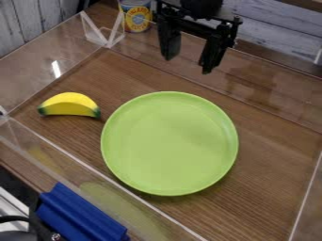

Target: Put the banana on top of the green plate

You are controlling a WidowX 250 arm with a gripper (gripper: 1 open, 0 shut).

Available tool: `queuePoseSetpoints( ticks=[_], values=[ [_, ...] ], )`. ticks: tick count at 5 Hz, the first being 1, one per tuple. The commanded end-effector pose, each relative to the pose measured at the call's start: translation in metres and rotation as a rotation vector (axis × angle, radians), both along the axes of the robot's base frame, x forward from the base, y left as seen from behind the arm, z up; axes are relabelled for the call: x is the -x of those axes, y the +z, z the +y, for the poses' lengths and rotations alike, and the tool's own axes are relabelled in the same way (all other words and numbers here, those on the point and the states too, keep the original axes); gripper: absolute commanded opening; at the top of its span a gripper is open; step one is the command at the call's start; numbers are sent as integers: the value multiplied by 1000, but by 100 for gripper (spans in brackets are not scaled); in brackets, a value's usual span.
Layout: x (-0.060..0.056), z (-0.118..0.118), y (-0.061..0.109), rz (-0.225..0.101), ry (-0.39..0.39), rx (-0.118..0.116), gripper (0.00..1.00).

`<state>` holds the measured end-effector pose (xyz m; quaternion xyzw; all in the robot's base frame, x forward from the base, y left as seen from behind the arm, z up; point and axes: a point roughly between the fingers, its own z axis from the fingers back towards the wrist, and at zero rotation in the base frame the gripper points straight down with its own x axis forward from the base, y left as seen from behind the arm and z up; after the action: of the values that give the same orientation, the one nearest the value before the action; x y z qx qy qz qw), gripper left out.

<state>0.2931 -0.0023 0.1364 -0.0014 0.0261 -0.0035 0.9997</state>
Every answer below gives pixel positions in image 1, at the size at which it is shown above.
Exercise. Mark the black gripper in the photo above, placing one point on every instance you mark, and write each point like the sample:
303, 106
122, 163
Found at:
180, 15

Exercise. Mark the yellow toy banana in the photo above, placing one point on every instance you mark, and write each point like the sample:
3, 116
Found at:
70, 103

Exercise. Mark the green plate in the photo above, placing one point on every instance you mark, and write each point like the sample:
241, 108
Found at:
170, 143

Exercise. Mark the yellow labelled can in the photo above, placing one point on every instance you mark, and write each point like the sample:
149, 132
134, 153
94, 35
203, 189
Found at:
138, 14

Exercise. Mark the blue plastic clamp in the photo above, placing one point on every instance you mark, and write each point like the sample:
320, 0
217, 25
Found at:
76, 218

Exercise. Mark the clear acrylic tray wall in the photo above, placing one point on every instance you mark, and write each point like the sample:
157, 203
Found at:
267, 201

